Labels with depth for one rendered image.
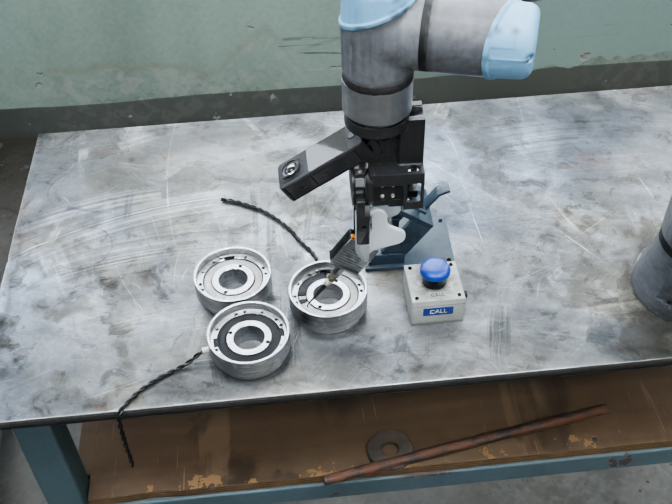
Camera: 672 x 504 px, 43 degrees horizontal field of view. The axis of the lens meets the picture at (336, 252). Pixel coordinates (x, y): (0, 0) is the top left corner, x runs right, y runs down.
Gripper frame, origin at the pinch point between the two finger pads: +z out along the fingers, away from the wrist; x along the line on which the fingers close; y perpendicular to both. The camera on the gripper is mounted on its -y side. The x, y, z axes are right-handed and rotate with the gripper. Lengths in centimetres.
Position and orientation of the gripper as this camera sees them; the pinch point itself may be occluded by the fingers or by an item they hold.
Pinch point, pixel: (358, 246)
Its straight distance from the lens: 106.4
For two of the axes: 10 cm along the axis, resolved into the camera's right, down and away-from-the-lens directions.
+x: -0.6, -6.9, 7.2
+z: 0.2, 7.2, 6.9
